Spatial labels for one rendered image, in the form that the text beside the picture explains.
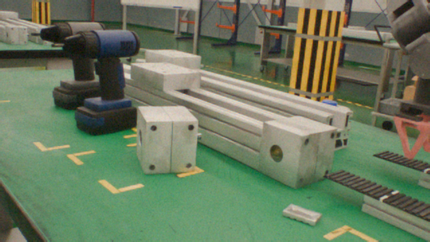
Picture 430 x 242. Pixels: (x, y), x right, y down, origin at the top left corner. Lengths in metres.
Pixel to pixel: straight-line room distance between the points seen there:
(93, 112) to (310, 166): 0.46
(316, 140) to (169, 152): 0.25
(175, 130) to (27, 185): 0.25
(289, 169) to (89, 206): 0.33
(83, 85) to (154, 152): 0.48
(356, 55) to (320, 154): 8.93
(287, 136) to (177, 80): 0.38
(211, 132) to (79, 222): 0.39
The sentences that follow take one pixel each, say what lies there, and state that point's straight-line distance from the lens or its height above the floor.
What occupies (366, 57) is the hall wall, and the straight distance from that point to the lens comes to 9.54.
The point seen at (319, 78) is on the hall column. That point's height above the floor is 0.46.
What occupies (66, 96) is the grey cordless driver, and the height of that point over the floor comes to 0.82.
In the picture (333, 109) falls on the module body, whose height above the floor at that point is 0.86.
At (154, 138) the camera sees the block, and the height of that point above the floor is 0.85.
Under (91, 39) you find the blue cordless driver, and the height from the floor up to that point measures 0.98.
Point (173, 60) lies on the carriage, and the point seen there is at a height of 0.90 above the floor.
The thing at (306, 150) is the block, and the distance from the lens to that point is 0.72.
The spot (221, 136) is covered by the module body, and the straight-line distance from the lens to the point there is 0.86.
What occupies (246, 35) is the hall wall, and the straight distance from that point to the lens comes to 11.80.
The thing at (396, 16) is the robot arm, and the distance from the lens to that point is 0.87.
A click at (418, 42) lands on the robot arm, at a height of 1.04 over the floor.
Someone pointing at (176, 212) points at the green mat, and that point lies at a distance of 0.62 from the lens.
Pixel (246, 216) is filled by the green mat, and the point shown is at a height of 0.78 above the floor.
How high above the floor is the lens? 1.07
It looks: 15 degrees down
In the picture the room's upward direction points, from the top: 5 degrees clockwise
